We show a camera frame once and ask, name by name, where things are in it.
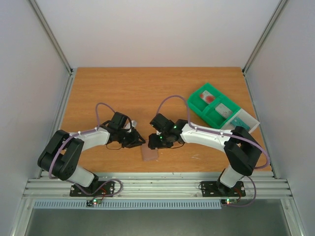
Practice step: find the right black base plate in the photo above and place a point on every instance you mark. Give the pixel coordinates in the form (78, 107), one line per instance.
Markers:
(209, 189)

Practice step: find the white bin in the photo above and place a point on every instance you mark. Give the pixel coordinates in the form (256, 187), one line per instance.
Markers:
(243, 119)

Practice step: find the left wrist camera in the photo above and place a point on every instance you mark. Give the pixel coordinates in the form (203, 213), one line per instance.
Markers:
(131, 124)

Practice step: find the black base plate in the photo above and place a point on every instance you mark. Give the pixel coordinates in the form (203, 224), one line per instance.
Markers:
(96, 189)
(209, 189)

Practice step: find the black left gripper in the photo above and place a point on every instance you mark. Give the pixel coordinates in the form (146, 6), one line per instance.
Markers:
(135, 132)

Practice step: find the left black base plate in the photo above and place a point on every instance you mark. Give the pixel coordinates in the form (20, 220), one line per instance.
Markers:
(96, 189)

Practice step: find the pink leather card holder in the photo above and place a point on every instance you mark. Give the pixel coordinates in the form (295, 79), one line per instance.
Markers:
(148, 154)

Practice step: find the aluminium frame post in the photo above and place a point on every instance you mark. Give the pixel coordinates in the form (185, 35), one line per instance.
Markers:
(265, 34)
(44, 23)

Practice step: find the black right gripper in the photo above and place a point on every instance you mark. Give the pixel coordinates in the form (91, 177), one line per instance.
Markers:
(155, 141)

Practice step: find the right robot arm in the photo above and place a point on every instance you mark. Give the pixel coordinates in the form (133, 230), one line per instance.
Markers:
(240, 148)

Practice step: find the large green bin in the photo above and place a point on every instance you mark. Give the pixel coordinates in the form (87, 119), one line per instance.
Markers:
(201, 108)

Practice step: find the aluminium frame post right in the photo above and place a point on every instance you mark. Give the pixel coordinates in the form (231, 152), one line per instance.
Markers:
(265, 34)

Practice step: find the aluminium front rail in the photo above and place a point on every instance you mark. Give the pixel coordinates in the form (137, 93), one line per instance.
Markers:
(171, 185)

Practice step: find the red circle card stack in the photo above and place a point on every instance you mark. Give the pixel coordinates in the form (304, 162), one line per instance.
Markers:
(207, 97)

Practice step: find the aluminium frame post left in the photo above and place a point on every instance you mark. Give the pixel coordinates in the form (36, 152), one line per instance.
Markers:
(44, 23)

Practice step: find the small green bin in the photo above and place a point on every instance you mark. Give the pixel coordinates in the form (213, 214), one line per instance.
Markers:
(216, 120)

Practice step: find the grey slotted cable duct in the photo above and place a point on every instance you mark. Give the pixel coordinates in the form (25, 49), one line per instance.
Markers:
(128, 204)

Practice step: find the teal card stack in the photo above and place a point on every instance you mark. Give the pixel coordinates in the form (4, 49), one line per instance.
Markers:
(238, 122)

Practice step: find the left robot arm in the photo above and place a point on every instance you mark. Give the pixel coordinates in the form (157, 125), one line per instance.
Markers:
(61, 155)

